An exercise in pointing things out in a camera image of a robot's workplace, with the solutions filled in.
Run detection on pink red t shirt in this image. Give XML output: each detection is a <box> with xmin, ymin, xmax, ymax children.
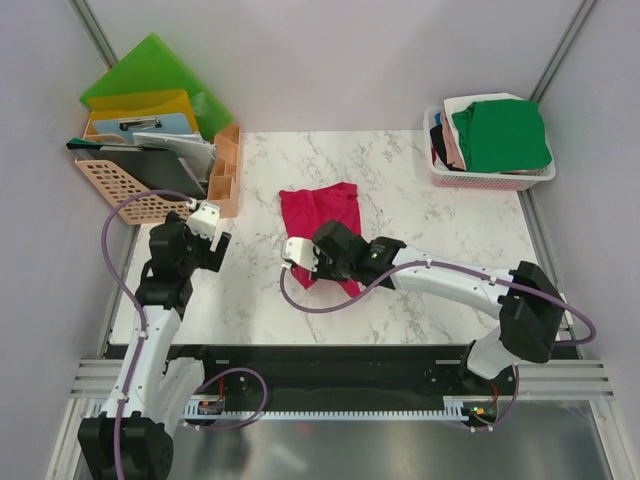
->
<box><xmin>278</xmin><ymin>182</ymin><xmax>363</xmax><ymax>298</ymax></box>

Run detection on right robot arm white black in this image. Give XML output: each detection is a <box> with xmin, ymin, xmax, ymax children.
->
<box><xmin>303</xmin><ymin>220</ymin><xmax>563</xmax><ymax>394</ymax></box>

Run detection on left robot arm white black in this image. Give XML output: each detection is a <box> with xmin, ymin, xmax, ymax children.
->
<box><xmin>78</xmin><ymin>202</ymin><xmax>231</xmax><ymax>479</ymax></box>

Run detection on peach perforated file organizer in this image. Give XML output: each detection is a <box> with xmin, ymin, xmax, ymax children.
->
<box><xmin>69</xmin><ymin>118</ymin><xmax>243</xmax><ymax>225</ymax></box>

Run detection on black folder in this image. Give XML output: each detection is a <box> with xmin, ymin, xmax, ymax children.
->
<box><xmin>66</xmin><ymin>138</ymin><xmax>206</xmax><ymax>200</ymax></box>

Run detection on white paper documents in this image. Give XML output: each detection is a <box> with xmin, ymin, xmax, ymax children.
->
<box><xmin>133</xmin><ymin>132</ymin><xmax>217</xmax><ymax>182</ymax></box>

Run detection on blue clipboard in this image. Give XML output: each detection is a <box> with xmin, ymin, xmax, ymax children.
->
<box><xmin>93</xmin><ymin>113</ymin><xmax>193</xmax><ymax>137</ymax></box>

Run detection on beige t shirt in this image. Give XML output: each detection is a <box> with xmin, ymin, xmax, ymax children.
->
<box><xmin>441</xmin><ymin>111</ymin><xmax>466</xmax><ymax>171</ymax></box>

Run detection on yellow plastic folder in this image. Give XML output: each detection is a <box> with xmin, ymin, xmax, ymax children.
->
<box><xmin>87</xmin><ymin>89</ymin><xmax>199</xmax><ymax>131</ymax></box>

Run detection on black t shirt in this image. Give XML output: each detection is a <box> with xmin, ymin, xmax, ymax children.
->
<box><xmin>429</xmin><ymin>124</ymin><xmax>453</xmax><ymax>170</ymax></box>

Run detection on white plastic laundry basket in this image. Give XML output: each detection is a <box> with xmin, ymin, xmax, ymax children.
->
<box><xmin>423</xmin><ymin>106</ymin><xmax>556</xmax><ymax>191</ymax></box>

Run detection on white t shirt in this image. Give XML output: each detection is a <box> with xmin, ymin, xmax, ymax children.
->
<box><xmin>443</xmin><ymin>93</ymin><xmax>521</xmax><ymax>154</ymax></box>

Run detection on green plastic folder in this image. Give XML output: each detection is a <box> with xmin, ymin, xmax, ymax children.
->
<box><xmin>80</xmin><ymin>33</ymin><xmax>233</xmax><ymax>139</ymax></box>

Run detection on green t shirt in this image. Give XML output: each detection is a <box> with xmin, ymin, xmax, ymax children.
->
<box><xmin>451</xmin><ymin>99</ymin><xmax>552</xmax><ymax>173</ymax></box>

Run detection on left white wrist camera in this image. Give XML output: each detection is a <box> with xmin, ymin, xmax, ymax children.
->
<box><xmin>186</xmin><ymin>199</ymin><xmax>221</xmax><ymax>251</ymax></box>

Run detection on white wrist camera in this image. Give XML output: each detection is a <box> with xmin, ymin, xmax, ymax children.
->
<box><xmin>186</xmin><ymin>199</ymin><xmax>221</xmax><ymax>251</ymax></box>
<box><xmin>281</xmin><ymin>237</ymin><xmax>319</xmax><ymax>272</ymax></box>

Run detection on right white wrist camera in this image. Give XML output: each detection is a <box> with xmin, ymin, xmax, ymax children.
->
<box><xmin>281</xmin><ymin>237</ymin><xmax>319</xmax><ymax>272</ymax></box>

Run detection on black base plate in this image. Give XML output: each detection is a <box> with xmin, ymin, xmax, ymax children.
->
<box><xmin>170</xmin><ymin>345</ymin><xmax>515</xmax><ymax>411</ymax></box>

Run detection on aluminium frame rail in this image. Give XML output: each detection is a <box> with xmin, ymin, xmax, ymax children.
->
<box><xmin>70</xmin><ymin>359</ymin><xmax>615</xmax><ymax>401</ymax></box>

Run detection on white slotted cable duct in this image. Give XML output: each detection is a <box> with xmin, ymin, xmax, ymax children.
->
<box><xmin>182</xmin><ymin>398</ymin><xmax>497</xmax><ymax>422</ymax></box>

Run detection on left aluminium corner post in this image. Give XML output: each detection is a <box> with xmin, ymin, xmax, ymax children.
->
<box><xmin>68</xmin><ymin>0</ymin><xmax>119</xmax><ymax>69</ymax></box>

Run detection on aluminium corner post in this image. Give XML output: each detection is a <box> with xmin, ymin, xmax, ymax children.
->
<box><xmin>529</xmin><ymin>0</ymin><xmax>601</xmax><ymax>103</ymax></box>
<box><xmin>68</xmin><ymin>0</ymin><xmax>119</xmax><ymax>69</ymax></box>

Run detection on right aluminium corner post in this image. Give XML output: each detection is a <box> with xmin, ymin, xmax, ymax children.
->
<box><xmin>529</xmin><ymin>0</ymin><xmax>601</xmax><ymax>103</ymax></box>

